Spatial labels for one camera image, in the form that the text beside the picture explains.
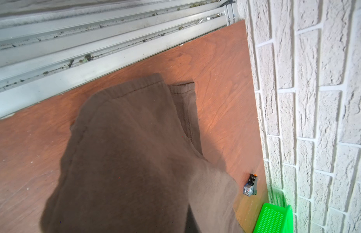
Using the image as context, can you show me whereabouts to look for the brown trousers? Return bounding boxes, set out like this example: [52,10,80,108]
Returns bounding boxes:
[40,74,243,233]

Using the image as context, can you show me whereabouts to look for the small black clamp part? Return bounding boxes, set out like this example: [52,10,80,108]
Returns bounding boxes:
[243,174,257,197]

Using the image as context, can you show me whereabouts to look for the aluminium mounting rail frame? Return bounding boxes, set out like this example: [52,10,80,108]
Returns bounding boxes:
[0,1,239,119]

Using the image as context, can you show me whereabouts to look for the green plastic basket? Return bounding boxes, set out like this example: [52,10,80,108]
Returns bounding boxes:
[253,203,294,233]

